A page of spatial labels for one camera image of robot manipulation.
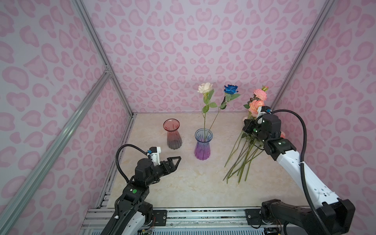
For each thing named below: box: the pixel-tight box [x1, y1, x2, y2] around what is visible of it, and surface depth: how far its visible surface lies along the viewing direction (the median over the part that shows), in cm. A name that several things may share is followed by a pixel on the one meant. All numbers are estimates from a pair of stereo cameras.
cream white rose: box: [197, 82, 218, 142], surface depth 80 cm
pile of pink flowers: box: [222, 85, 269, 185], surface depth 91 cm
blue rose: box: [205, 84, 241, 139], surface depth 75 cm
